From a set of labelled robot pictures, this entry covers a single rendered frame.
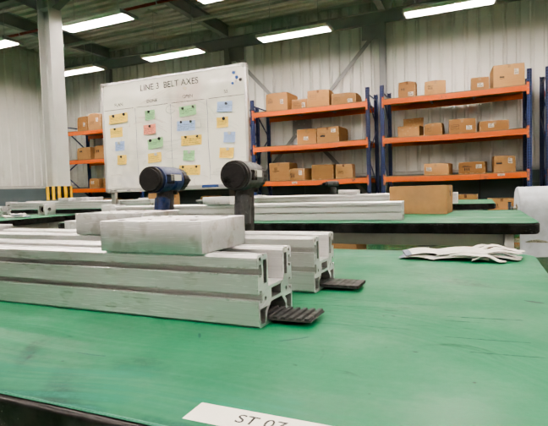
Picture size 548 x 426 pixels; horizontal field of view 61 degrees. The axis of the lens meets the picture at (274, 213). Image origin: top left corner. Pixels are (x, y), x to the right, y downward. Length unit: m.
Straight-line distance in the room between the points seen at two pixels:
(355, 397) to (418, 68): 11.13
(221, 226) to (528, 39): 10.99
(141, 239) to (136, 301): 0.08
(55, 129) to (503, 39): 9.03
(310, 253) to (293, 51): 11.63
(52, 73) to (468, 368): 9.19
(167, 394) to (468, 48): 11.15
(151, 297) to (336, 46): 11.43
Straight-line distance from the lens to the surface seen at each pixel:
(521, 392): 0.43
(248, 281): 0.55
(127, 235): 0.63
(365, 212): 2.22
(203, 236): 0.57
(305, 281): 0.73
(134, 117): 4.46
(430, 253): 1.05
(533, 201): 4.13
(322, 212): 2.26
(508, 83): 10.32
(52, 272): 0.75
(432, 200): 2.61
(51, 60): 9.48
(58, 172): 9.21
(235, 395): 0.40
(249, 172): 0.92
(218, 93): 3.99
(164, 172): 1.07
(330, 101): 10.77
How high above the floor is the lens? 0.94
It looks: 3 degrees down
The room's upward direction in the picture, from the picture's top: 2 degrees counter-clockwise
